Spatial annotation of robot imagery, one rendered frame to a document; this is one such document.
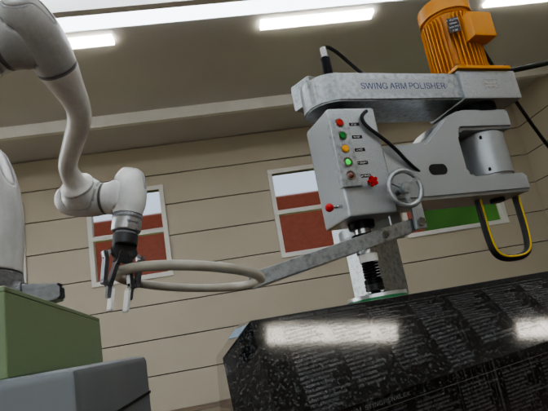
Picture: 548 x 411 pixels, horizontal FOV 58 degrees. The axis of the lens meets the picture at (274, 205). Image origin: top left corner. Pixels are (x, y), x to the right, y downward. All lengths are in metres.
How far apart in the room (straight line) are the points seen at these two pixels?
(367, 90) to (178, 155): 6.37
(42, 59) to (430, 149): 1.40
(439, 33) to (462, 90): 0.32
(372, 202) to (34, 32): 1.18
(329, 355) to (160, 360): 6.44
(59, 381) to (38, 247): 7.74
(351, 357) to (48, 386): 0.91
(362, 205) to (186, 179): 6.37
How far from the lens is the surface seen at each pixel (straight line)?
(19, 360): 0.59
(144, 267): 1.47
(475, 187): 2.11
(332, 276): 7.81
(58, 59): 1.30
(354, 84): 1.99
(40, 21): 1.28
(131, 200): 1.57
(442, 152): 2.07
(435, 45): 2.44
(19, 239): 0.77
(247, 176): 8.01
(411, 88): 2.11
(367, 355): 1.33
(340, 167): 1.79
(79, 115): 1.40
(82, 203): 1.63
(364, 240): 1.82
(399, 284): 2.51
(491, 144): 2.26
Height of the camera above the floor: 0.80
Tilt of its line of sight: 14 degrees up
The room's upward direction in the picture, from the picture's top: 10 degrees counter-clockwise
